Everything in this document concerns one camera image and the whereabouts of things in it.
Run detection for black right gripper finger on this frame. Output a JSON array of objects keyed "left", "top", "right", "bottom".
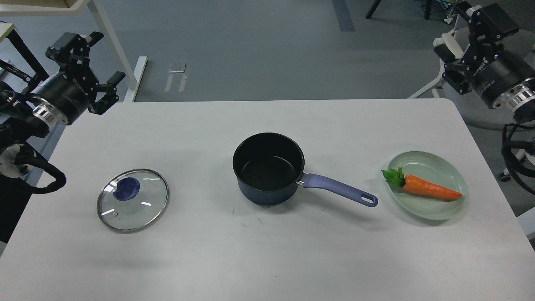
[
  {"left": 453, "top": 1, "right": 520, "bottom": 63},
  {"left": 434, "top": 44, "right": 475, "bottom": 95}
]

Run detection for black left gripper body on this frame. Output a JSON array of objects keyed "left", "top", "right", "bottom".
[{"left": 30, "top": 72, "right": 99, "bottom": 126}]

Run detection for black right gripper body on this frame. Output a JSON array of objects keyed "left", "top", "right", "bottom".
[{"left": 464, "top": 53, "right": 534, "bottom": 110}]

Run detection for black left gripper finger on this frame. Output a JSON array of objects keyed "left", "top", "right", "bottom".
[
  {"left": 88, "top": 71, "right": 126, "bottom": 115},
  {"left": 45, "top": 32, "right": 104, "bottom": 78}
]

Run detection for glass lid with blue knob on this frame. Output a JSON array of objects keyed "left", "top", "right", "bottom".
[{"left": 96, "top": 169, "right": 170, "bottom": 234}]

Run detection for blue saucepan with handle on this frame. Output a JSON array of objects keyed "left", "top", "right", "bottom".
[{"left": 232, "top": 132, "right": 378, "bottom": 207}]

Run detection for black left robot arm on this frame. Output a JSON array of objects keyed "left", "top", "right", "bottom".
[{"left": 1, "top": 29, "right": 125, "bottom": 194}]

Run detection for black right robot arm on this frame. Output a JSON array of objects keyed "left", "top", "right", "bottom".
[{"left": 434, "top": 1, "right": 534, "bottom": 194}]

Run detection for grey office chair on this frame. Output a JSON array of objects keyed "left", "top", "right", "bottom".
[{"left": 409, "top": 0, "right": 535, "bottom": 182}]

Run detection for black chair base legs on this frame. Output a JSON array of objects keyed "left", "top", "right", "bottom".
[{"left": 364, "top": 0, "right": 435, "bottom": 20}]

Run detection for white desk with legs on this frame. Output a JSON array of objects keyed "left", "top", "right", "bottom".
[{"left": 1, "top": 0, "right": 148, "bottom": 103}]

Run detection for pale green plate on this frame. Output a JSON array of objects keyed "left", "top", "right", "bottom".
[{"left": 388, "top": 151, "right": 468, "bottom": 221}]

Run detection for orange toy carrot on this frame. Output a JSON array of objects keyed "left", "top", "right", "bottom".
[{"left": 381, "top": 166, "right": 463, "bottom": 201}]

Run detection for black metal frame rack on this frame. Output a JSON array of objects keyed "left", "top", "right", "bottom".
[{"left": 0, "top": 23, "right": 75, "bottom": 122}]

